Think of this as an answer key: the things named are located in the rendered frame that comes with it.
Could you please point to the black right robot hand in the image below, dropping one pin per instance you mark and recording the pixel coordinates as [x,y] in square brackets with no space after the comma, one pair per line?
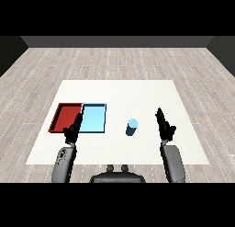
[165,128]

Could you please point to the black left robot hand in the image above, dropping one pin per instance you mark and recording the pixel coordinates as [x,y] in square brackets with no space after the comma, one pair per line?
[72,131]

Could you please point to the red shallow open box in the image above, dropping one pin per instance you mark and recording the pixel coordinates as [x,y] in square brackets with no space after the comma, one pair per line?
[64,117]

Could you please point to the light blue shallow open box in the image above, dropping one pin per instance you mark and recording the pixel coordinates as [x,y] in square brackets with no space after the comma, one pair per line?
[93,118]

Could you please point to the small blue can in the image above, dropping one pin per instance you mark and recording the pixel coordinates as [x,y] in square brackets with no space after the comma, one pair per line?
[132,127]

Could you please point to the dark grey robot body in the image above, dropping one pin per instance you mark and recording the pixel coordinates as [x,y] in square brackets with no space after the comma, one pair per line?
[117,176]

